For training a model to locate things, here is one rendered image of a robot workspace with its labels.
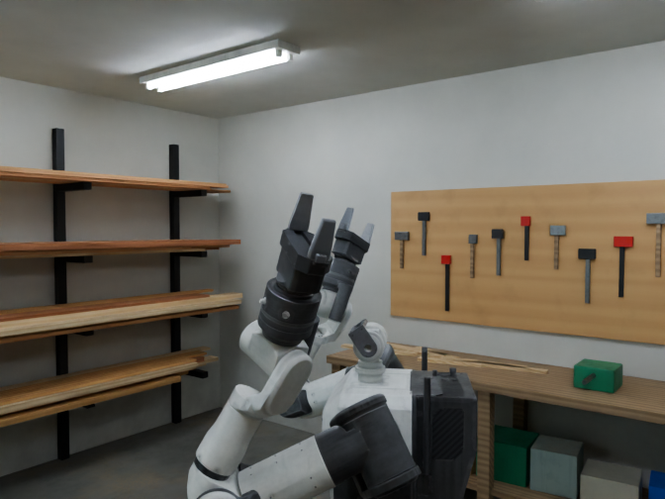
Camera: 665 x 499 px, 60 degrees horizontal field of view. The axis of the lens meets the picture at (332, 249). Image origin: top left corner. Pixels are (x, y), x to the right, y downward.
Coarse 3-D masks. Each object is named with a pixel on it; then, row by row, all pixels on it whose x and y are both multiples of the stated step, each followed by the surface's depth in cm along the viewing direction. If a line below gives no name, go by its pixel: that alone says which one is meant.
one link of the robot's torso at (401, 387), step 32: (352, 384) 117; (384, 384) 117; (416, 384) 117; (448, 384) 118; (416, 416) 108; (448, 416) 109; (416, 448) 110; (448, 448) 109; (352, 480) 110; (416, 480) 111; (448, 480) 110
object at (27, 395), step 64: (64, 192) 416; (192, 192) 475; (0, 256) 348; (64, 256) 407; (0, 320) 345; (64, 320) 377; (128, 320) 410; (64, 384) 388; (128, 384) 421; (64, 448) 420
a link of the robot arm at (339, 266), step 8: (336, 232) 151; (344, 232) 150; (352, 232) 150; (336, 240) 152; (344, 240) 151; (352, 240) 150; (360, 240) 153; (336, 248) 151; (344, 248) 150; (352, 248) 151; (360, 248) 154; (368, 248) 156; (336, 256) 153; (344, 256) 151; (352, 256) 152; (360, 256) 155; (336, 264) 149; (344, 264) 149; (352, 264) 150; (336, 272) 149; (344, 272) 149; (352, 272) 150; (352, 280) 150
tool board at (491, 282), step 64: (448, 192) 390; (512, 192) 364; (576, 192) 340; (640, 192) 319; (448, 256) 389; (512, 256) 365; (576, 256) 341; (640, 256) 320; (448, 320) 393; (512, 320) 366; (576, 320) 342; (640, 320) 321
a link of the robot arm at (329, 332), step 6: (348, 306) 151; (348, 312) 150; (342, 318) 150; (348, 318) 151; (324, 324) 156; (330, 324) 154; (336, 324) 151; (342, 324) 151; (318, 330) 155; (324, 330) 154; (330, 330) 152; (336, 330) 151; (342, 330) 152; (318, 336) 150; (324, 336) 151; (330, 336) 151; (336, 336) 151; (318, 342) 150; (324, 342) 151; (330, 342) 151
